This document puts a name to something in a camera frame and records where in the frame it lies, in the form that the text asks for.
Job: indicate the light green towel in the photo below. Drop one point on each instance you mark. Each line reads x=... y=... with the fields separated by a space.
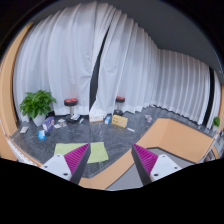
x=98 y=150

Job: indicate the purple box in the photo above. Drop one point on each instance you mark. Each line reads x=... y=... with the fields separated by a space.
x=48 y=124

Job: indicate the left stool with red seat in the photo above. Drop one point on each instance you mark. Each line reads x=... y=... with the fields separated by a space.
x=70 y=103

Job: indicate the green potted plant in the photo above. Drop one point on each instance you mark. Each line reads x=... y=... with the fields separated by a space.
x=37 y=103

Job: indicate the white curtain left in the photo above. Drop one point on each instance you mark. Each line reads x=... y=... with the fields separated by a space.
x=59 y=54

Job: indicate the small plant far right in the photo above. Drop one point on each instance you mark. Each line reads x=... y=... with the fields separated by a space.
x=216 y=123

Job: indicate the stool with red seat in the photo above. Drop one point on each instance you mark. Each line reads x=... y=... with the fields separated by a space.
x=70 y=103
x=119 y=101

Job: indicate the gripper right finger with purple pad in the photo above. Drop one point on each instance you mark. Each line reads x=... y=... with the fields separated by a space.
x=152 y=167

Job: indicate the white curtain right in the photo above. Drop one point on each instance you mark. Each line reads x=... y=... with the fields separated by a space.
x=133 y=67

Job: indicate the small grey device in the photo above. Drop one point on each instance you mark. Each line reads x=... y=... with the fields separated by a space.
x=24 y=130

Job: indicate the yellow cardboard box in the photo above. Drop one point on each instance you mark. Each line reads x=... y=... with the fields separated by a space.
x=119 y=121

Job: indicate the white curtain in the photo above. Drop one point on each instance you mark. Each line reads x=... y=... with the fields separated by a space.
x=133 y=67
x=59 y=54

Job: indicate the white plant pot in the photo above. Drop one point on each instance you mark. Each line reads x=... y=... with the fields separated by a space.
x=38 y=121

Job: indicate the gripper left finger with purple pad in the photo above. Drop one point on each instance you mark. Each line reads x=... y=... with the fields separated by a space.
x=69 y=166

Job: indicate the small blue white carton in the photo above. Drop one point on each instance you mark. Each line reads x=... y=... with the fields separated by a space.
x=107 y=119

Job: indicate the right stool with red seat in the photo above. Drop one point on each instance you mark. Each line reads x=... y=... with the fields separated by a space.
x=119 y=101

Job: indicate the small blue white box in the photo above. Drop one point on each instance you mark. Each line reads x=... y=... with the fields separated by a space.
x=41 y=135

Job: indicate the white orange flat box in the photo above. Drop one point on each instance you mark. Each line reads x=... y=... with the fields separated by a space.
x=96 y=118

